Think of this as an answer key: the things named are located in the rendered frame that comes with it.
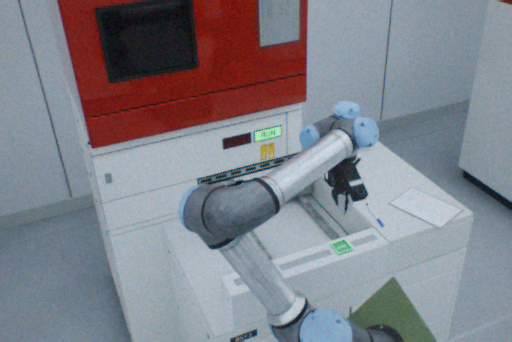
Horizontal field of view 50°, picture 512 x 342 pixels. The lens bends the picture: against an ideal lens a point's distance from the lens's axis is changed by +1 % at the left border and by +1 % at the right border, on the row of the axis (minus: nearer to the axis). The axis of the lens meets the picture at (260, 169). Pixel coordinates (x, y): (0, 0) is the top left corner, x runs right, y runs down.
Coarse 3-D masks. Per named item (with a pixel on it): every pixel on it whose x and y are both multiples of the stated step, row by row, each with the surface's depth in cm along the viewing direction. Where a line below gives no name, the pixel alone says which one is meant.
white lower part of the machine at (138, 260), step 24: (120, 240) 210; (144, 240) 214; (120, 264) 215; (144, 264) 220; (168, 264) 225; (120, 288) 234; (144, 288) 226; (168, 288) 231; (144, 312) 232; (168, 312) 238; (144, 336) 239; (168, 336) 245
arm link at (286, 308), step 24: (192, 192) 127; (192, 216) 124; (216, 240) 126; (240, 240) 129; (240, 264) 131; (264, 264) 133; (264, 288) 134; (288, 288) 138; (288, 312) 137; (288, 336) 139
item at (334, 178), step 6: (342, 162) 156; (348, 162) 156; (336, 168) 162; (324, 174) 166; (330, 174) 162; (336, 174) 160; (324, 180) 167; (330, 180) 164; (336, 180) 159; (342, 180) 159; (330, 186) 164; (342, 186) 160; (342, 192) 162
